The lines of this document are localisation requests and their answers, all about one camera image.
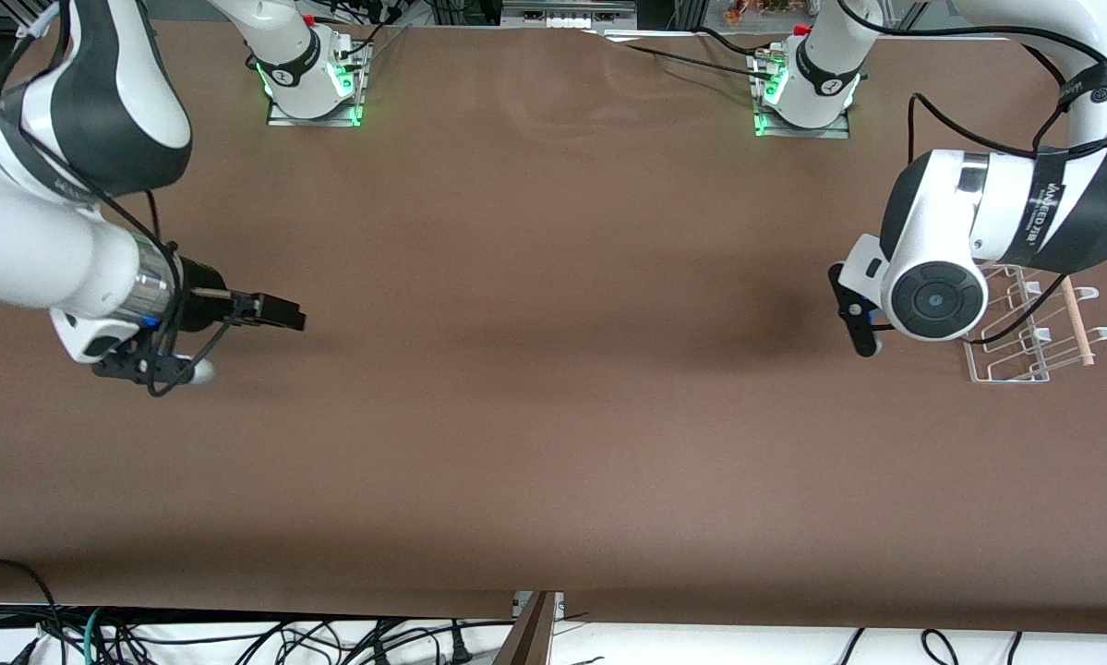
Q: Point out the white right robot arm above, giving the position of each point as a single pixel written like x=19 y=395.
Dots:
x=36 y=249

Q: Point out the white power strip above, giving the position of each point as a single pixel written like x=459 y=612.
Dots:
x=567 y=20

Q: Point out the orange background object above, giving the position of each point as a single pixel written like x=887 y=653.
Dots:
x=756 y=9

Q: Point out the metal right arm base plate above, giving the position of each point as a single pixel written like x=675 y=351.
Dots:
x=281 y=120

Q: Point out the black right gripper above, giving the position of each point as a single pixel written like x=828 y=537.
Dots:
x=200 y=296

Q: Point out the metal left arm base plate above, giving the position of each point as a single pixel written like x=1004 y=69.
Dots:
x=839 y=132

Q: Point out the brown table cover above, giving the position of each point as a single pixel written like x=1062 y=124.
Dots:
x=553 y=416

